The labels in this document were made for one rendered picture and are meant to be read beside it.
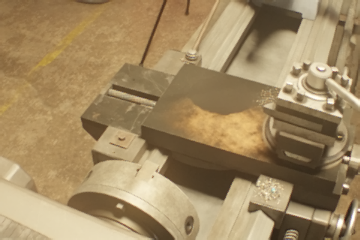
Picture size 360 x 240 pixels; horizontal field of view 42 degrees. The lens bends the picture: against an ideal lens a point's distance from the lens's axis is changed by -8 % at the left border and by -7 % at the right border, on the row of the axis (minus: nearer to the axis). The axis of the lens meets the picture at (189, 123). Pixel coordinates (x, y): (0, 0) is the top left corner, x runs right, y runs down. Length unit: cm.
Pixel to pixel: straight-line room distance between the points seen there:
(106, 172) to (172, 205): 13
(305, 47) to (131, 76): 70
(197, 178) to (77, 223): 90
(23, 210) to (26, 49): 285
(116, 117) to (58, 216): 85
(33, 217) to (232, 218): 72
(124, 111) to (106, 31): 206
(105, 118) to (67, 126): 131
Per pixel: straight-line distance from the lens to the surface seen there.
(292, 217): 141
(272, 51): 211
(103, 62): 326
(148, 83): 164
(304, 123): 124
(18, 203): 73
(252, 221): 130
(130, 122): 150
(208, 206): 148
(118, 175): 91
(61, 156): 267
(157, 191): 89
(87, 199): 93
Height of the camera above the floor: 189
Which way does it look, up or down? 43 degrees down
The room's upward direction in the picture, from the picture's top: 2 degrees clockwise
